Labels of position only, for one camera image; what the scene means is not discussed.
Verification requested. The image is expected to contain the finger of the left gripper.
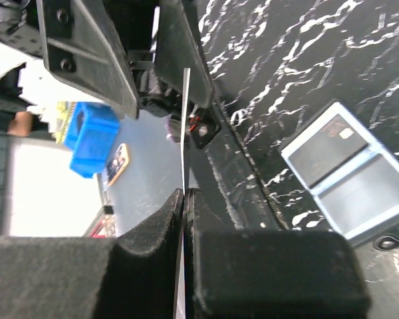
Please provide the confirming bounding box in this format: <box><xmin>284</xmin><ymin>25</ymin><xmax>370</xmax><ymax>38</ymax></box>
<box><xmin>37</xmin><ymin>1</ymin><xmax>140</xmax><ymax>118</ymax></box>
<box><xmin>154</xmin><ymin>0</ymin><xmax>214</xmax><ymax>108</ymax></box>

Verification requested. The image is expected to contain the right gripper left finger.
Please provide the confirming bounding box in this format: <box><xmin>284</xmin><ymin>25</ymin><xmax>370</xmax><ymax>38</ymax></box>
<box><xmin>0</xmin><ymin>189</ymin><xmax>183</xmax><ymax>318</ymax></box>

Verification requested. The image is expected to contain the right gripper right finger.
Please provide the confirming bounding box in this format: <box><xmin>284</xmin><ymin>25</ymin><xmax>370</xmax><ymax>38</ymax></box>
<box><xmin>185</xmin><ymin>189</ymin><xmax>371</xmax><ymax>318</ymax></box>

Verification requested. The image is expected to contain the black leather card holder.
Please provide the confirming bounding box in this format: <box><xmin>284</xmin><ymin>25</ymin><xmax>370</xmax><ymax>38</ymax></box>
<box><xmin>279</xmin><ymin>100</ymin><xmax>399</xmax><ymax>251</ymax></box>

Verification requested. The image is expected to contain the black VIP card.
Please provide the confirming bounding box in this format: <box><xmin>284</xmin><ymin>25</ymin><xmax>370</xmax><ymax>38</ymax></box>
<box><xmin>287</xmin><ymin>114</ymin><xmax>368</xmax><ymax>188</ymax></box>

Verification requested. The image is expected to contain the small orange framed card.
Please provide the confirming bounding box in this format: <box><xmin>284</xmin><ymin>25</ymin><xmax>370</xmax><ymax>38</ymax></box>
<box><xmin>104</xmin><ymin>144</ymin><xmax>131</xmax><ymax>187</ymax></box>

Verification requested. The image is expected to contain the blue plastic box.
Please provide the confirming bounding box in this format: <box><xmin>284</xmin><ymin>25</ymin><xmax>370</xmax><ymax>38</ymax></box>
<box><xmin>63</xmin><ymin>102</ymin><xmax>120</xmax><ymax>178</ymax></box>

